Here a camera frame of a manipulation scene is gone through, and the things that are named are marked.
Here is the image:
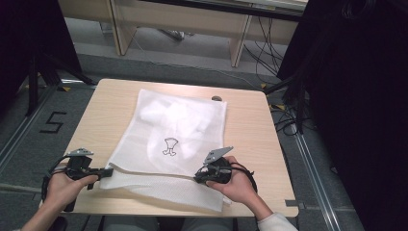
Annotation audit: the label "white mesh laundry bag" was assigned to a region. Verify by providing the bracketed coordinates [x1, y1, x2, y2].
[99, 89, 233, 214]

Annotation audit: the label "grey power strip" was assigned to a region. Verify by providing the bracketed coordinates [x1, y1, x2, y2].
[158, 28, 195, 42]

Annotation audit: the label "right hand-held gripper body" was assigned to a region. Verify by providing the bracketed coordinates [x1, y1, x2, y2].
[203, 145, 235, 185]

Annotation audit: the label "person's left hand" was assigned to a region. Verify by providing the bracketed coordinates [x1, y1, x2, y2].
[43, 163, 99, 212]

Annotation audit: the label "person's right hand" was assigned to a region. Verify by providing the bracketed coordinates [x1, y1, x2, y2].
[205, 156, 258, 205]

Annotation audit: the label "person's grey trousers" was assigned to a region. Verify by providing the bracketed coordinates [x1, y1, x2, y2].
[101, 216, 239, 231]

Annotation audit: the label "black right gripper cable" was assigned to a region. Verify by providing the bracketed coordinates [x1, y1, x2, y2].
[230, 161, 259, 194]

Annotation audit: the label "black hanging cables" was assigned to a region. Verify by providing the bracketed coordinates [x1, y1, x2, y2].
[242, 15, 290, 87]

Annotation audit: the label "white garment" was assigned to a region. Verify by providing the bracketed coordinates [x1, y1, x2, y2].
[140, 97, 214, 162]

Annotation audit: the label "grey tape strip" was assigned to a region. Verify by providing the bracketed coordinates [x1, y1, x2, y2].
[284, 198, 306, 210]

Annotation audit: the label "black curtain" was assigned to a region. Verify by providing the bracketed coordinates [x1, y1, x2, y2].
[0, 0, 83, 112]
[277, 0, 408, 231]

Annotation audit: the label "black floor cable bundle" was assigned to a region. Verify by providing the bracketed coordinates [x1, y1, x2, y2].
[269, 105, 318, 138]

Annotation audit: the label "light wooden desk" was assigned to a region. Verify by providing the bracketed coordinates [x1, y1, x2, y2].
[57, 0, 309, 68]

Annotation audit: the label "thin white floor cable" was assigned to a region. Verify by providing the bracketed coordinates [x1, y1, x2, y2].
[130, 28, 265, 91]

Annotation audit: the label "metal floor rail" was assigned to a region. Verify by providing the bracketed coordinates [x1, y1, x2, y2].
[288, 105, 343, 231]
[0, 86, 60, 174]

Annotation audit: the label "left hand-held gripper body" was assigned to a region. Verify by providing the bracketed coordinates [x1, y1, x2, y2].
[65, 147, 99, 181]

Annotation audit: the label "black tripod stand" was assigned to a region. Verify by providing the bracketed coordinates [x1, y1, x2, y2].
[26, 53, 96, 117]
[264, 72, 318, 135]

